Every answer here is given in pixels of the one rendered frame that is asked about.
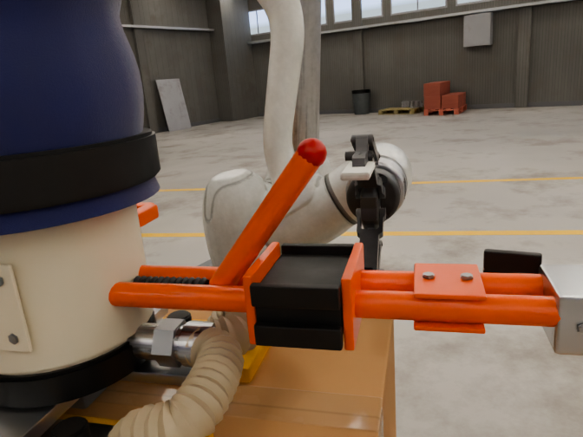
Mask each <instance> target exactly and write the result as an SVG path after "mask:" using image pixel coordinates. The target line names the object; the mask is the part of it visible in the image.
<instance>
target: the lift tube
mask: <svg viewBox="0 0 583 437"><path fill-rule="evenodd" d="M120 10H121V0H0V156H4V155H12V154H20V153H34V152H41V151H47V150H54V149H61V148H67V147H79V146H85V145H90V144H95V143H101V142H105V141H110V140H117V139H121V138H126V137H129V136H133V135H137V134H139V133H141V132H142V131H143V123H144V96H143V89H142V82H141V75H140V70H139V68H138V65H137V62H136V60H135V57H134V53H133V50H132V49H131V47H130V44H129V42H128V39H127V37H126V35H125V33H124V30H123V28H122V25H121V19H120ZM159 190H160V184H159V182H158V180H157V179H156V178H155V176H154V177H153V178H152V179H150V180H148V181H146V182H143V183H141V184H139V185H137V186H132V187H130V188H128V189H124V190H121V191H119V192H113V193H110V194H106V195H102V196H99V197H96V198H92V199H85V200H81V201H76V202H73V203H68V204H64V205H55V206H51V207H46V208H41V209H35V210H29V211H24V212H13V213H6V214H0V236H2V235H7V234H13V233H19V232H29V231H34V230H39V229H44V228H49V227H54V226H58V225H66V224H69V223H74V222H77V221H81V220H84V219H91V218H94V217H98V216H101V215H104V214H107V213H111V212H116V211H119V210H121V209H124V208H126V207H129V206H131V205H135V204H138V203H140V202H142V201H143V200H146V199H148V198H150V197H152V196H154V195H155V194H156V193H157V192H158V191H159Z"/></svg>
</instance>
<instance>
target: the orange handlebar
mask: <svg viewBox="0 0 583 437"><path fill-rule="evenodd" d="M136 206H137V212H138V217H139V222H140V227H142V226H144V225H146V224H147V223H149V222H151V221H153V220H154V219H157V218H158V217H159V212H158V206H157V205H155V204H154V203H152V202H140V203H138V204H136ZM218 268H219V267H216V266H177V265H142V266H141V267H140V270H139V275H138V276H141V277H142V276H146V277H150V276H152V277H155V276H157V277H176V278H177V277H182V278H183V277H188V278H190V277H194V278H196V277H200V278H203V277H205V278H207V279H208V280H209V281H210V279H211V278H212V276H213V274H214V273H215V271H216V270H217V269H218ZM108 300H109V302H110V303H111V304H112V305H114V306H119V307H137V308H156V309H174V310H210V311H228V312H246V301H245V293H244V285H243V278H241V279H240V281H239V283H238V284H237V285H210V284H157V283H130V282H118V283H117V284H115V285H114V286H113V287H112V288H111V290H110V292H109V294H108ZM355 316H356V318H376V319H394V320H412V321H414V330H425V331H441V332H458V333H476V334H485V332H486V330H485V326H484V323H485V324H504V325H522V326H541V327H555V325H557V323H558V321H559V320H560V316H559V313H558V310H557V307H556V302H555V299H554V296H543V281H542V276H541V274H527V273H487V272H479V269H478V265H477V264H419V263H416V264H415V266H414V271H372V270H362V272H361V290H356V295H355Z"/></svg>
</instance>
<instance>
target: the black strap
mask: <svg viewBox="0 0 583 437"><path fill-rule="evenodd" d="M159 171H160V159H159V153H158V147H157V141H156V135H155V132H154V131H152V130H151V128H147V127H144V128H143V131H142V132H141V133H139V134H137V135H133V136H129V137H126V138H121V139H117V140H110V141H105V142H101V143H95V144H90V145H85V146H79V147H67V148H61V149H54V150H47V151H41V152H34V153H20V154H12V155H4V156H0V214H6V213H13V212H24V211H29V210H35V209H41V208H46V207H51V206H55V205H64V204H68V203H73V202H76V201H81V200H85V199H92V198H96V197H99V196H102V195H106V194H110V193H113V192H119V191H121V190H124V189H128V188H130V187H132V186H137V185H139V184H141V183H143V182H146V181H148V180H150V179H152V178H153V177H154V176H156V174H157V173H158V172H159Z"/></svg>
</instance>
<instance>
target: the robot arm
mask: <svg viewBox="0 0 583 437"><path fill-rule="evenodd" d="M257 1H258V2H259V4H260V5H261V6H262V8H263V9H264V11H265V13H266V15H267V18H268V21H269V25H270V33H271V47H270V58H269V68H268V77H267V87H266V97H265V116H264V127H263V146H264V153H265V161H266V164H267V168H268V169H267V172H266V176H265V180H263V179H262V178H261V177H260V176H259V175H257V174H256V173H255V172H253V171H249V170H246V169H233V170H230V171H226V172H223V173H219V174H217V175H215V176H213V177H212V178H211V179H210V181H209V183H208V184H207V185H206V189H205V192H204V198H203V205H202V219H203V226H204V233H205V238H206V245H207V249H208V253H209V256H210V258H211V261H212V264H210V265H209V266H216V267H219V266H220V264H221V263H222V261H223V260H224V258H225V257H226V255H227V253H228V252H229V251H230V250H231V248H232V247H233V245H234V243H235V242H236V240H237V239H238V237H239V235H240V234H241V232H242V231H243V230H244V229H245V227H246V225H247V224H248V222H249V221H250V219H251V218H252V216H253V214H254V213H255V212H256V211H257V209H258V208H259V206H260V204H261V203H262V201H263V200H264V198H265V196H266V195H267V193H268V192H269V191H270V190H271V188H272V186H273V185H274V183H275V182H276V180H277V179H278V177H279V175H280V174H281V173H282V172H283V170H284V169H285V167H286V165H287V164H288V162H289V161H290V159H291V158H292V156H293V154H295V152H296V151H297V148H298V145H299V144H300V142H302V141H303V140H305V139H308V138H316V139H318V140H319V107H320V53H321V0H257ZM350 142H351V144H352V146H353V148H354V151H349V152H345V154H344V157H345V162H344V163H343V164H342V165H340V166H338V167H337V168H336V169H334V170H333V169H332V168H331V165H330V161H329V159H328V157H327V156H326V160H325V161H324V164H323V165H321V166H320V167H319V168H318V170H317V171H316V172H315V174H314V175H313V176H312V178H311V180H310V181H309V183H308V184H307V185H306V187H305V189H304V190H303V191H302V192H301V194H300V195H299V196H298V198H297V200H296V201H295V203H294V204H293V205H292V207H291V209H290V210H289V212H288V213H287V214H286V215H285V217H284V218H283V220H282V221H281V223H280V224H279V225H278V227H277V229H276V230H275V232H274V233H273V234H272V235H271V237H270V238H269V240H268V241H267V242H266V244H265V246H264V247H263V249H262V250H261V251H260V253H259V254H258V256H257V257H256V258H255V260H254V261H253V262H252V264H251V266H252V265H253V264H254V263H255V261H256V260H257V259H258V258H259V257H260V255H261V254H262V253H263V252H264V251H265V249H266V248H267V247H268V246H269V245H270V243H271V242H279V246H280V255H282V251H281V245H282V244H283V243H290V244H327V243H329V242H331V241H332V240H334V239H335V238H338V237H339V236H341V235H342V234H344V233H345V232H346V231H347V230H349V229H350V228H351V227H352V226H353V225H357V236H358V237H359V238H360V240H359V243H363V244H364V269H365V270H372V271H380V260H381V251H382V246H383V242H382V240H379V239H380V238H382V237H383V223H384V221H385V220H387V219H389V218H390V217H391V216H392V215H393V214H394V213H395V212H397V211H398V210H399V209H400V207H401V206H402V204H403V202H404V200H405V196H406V195H407V193H408V192H409V189H410V187H411V184H412V179H413V171H412V166H411V163H410V161H409V158H408V156H407V155H406V154H405V152H404V151H403V150H402V149H401V148H399V147H397V146H395V145H393V144H390V143H385V142H378V143H376V142H375V140H374V136H373V134H355V135H352V136H351V138H350ZM362 224H363V227H364V228H363V229H362ZM251 266H250V267H251Z"/></svg>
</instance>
